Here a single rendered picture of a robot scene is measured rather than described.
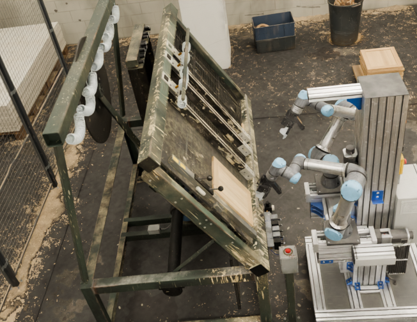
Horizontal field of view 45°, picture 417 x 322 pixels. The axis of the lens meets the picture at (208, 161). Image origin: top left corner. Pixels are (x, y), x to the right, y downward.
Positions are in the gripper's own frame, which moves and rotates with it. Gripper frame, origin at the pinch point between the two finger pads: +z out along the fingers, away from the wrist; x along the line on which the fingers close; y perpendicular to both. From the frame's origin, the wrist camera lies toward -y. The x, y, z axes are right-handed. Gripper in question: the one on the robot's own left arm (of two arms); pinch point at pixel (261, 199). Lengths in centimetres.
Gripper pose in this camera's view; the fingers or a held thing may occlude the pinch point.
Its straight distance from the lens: 339.7
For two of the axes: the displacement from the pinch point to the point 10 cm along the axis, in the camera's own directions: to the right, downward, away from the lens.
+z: -3.4, 7.0, 6.2
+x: -0.6, 6.4, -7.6
